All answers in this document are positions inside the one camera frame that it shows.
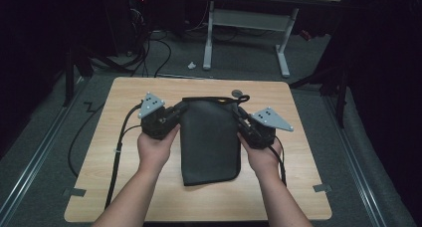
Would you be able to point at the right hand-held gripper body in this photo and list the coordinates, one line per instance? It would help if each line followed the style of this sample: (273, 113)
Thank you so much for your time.
(265, 127)

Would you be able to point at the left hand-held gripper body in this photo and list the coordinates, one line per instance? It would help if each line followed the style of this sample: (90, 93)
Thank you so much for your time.
(154, 120)

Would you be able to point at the grey and yellow cloth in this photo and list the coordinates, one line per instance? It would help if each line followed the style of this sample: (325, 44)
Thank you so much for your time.
(210, 144)

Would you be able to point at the person's right hand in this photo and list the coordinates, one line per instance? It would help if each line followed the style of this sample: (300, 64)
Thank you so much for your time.
(263, 159)

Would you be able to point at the person's left hand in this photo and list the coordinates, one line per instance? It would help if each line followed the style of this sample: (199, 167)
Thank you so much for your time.
(154, 152)

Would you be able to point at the round grey table grommet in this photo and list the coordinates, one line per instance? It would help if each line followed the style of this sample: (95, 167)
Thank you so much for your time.
(236, 93)

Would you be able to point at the crumpled white paper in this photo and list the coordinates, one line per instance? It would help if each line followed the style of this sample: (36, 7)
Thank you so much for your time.
(191, 65)

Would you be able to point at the grey tape piece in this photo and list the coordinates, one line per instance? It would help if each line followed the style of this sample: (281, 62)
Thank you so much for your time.
(322, 187)
(75, 192)

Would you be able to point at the black metal stand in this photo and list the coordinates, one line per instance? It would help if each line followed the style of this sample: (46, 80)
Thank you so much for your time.
(69, 74)
(340, 87)

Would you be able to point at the white-legged desk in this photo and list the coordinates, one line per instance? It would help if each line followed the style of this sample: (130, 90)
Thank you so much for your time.
(249, 19)

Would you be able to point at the small red item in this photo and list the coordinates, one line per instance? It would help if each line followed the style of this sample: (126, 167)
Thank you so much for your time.
(306, 35)

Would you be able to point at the metal floor rail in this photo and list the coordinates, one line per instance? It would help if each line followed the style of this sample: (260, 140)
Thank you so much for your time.
(36, 157)
(356, 167)

